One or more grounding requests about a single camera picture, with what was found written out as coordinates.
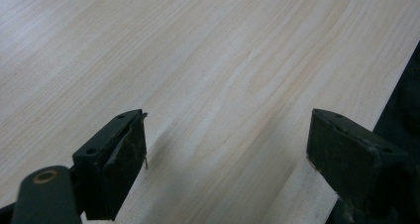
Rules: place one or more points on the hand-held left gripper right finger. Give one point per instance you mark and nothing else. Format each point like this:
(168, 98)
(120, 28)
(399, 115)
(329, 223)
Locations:
(346, 161)

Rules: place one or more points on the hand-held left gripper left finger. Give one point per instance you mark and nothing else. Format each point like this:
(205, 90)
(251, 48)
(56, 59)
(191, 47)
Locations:
(112, 171)

